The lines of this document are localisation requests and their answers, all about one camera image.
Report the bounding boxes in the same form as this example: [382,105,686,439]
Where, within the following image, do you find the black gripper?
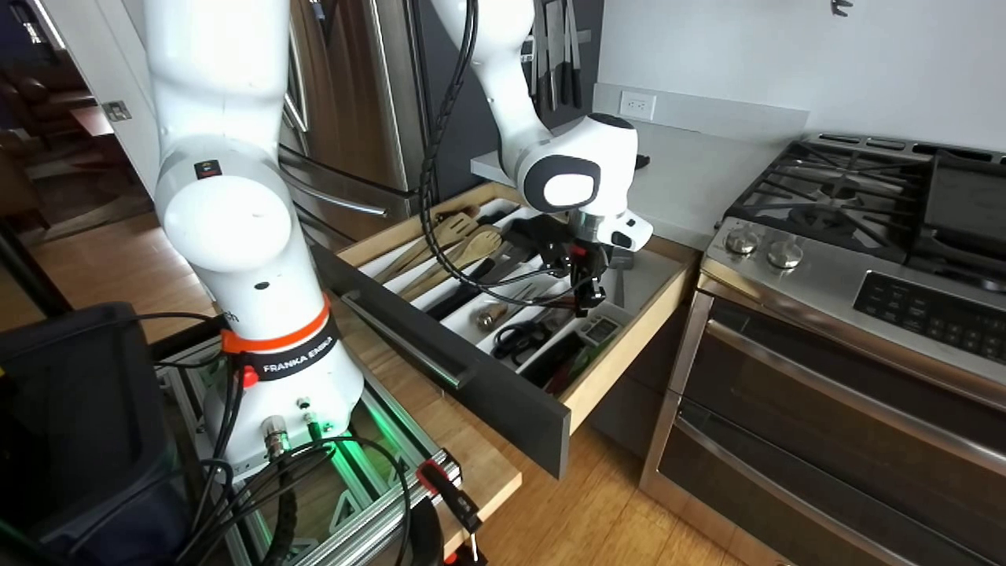
[560,231,615,316]

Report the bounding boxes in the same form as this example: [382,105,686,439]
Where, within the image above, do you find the black and red scissors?
[487,294,590,363]

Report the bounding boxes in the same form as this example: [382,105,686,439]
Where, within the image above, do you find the wooden drawer with dark front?
[310,179,705,483]

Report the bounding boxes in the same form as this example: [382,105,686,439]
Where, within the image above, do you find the black plastic spatula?
[420,223,548,322]

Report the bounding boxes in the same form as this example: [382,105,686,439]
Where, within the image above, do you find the small metal kitchen tool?
[466,299,523,332]

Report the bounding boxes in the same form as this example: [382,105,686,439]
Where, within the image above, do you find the wooden spoon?
[403,225,504,305]

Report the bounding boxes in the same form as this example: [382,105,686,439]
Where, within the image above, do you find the wooden slotted spatula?
[371,208,482,285]

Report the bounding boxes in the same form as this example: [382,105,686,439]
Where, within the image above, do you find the silver range knob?
[764,228,809,276]
[722,221,764,262]

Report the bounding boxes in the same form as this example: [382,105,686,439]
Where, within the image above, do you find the wooden platform board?
[330,300,529,560]

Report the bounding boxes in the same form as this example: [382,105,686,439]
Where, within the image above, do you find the red and black clamp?
[415,452,491,566]

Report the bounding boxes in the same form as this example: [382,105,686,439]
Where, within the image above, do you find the stainless steel refrigerator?
[275,0,444,248]

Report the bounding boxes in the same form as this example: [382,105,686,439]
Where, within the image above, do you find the stainless steel gas range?
[637,127,1006,566]

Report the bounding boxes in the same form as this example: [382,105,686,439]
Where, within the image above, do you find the black stove griddle plate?
[908,150,1006,265]

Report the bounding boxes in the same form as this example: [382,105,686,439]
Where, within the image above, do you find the black handled utensil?
[519,331,607,393]

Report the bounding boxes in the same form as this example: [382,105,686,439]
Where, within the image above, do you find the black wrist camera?
[506,213,576,255]

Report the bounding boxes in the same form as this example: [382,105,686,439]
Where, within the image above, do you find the metal drawer handle bar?
[338,294,475,393]

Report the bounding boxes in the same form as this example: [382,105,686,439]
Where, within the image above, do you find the white wall outlet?
[615,87,661,121]

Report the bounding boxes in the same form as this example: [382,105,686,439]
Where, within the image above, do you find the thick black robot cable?
[412,0,516,310]

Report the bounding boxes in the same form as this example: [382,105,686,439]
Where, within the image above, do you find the oven door handle bar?
[702,310,1006,481]

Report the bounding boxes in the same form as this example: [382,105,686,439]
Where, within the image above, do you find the range bottom drawer handle bar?
[672,413,925,566]

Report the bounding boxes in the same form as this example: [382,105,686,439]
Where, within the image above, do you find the aluminum robot mounting frame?
[153,332,466,566]

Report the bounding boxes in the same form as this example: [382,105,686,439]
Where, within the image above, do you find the black base cable bundle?
[177,418,420,566]

